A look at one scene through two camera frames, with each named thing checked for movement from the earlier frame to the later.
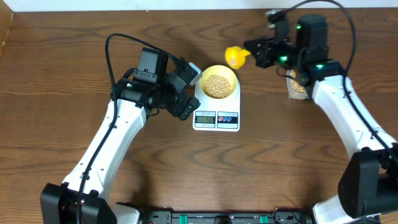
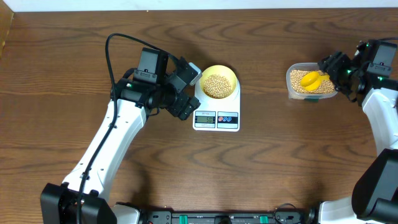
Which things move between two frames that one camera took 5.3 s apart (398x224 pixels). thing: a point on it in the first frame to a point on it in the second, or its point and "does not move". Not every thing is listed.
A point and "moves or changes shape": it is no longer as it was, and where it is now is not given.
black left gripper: (184, 106) does not move
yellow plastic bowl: (218, 81) does not move
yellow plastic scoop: (236, 56) moves or changes shape
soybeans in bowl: (217, 86) does not move
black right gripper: (262, 56) to (334, 62)
